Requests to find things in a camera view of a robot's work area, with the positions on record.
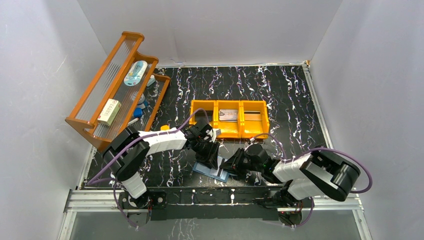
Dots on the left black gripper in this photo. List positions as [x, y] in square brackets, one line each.
[205, 150]

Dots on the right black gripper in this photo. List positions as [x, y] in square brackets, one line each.
[236, 162]

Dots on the blue card holder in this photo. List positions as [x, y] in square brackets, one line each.
[204, 170]

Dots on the grey striped card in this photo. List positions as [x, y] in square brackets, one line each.
[216, 172]

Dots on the yellow three-compartment bin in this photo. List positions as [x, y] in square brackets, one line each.
[241, 129]

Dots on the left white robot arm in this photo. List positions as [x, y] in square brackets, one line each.
[126, 153]

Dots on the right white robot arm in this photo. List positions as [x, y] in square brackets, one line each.
[318, 172]

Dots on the silver cards in bin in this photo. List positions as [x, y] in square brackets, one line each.
[228, 115]

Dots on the yellow grey eraser block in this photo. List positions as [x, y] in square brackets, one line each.
[165, 128]

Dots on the white pen on shelf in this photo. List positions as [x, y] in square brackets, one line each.
[133, 121]

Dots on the small grey blue item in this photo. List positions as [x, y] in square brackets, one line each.
[151, 81]

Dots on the orange wooden shelf rack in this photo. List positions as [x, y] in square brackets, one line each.
[108, 83]

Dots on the white red small box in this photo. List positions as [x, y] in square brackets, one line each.
[109, 112]

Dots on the light blue oval case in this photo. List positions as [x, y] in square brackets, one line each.
[135, 73]

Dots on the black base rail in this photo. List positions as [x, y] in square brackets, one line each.
[216, 203]

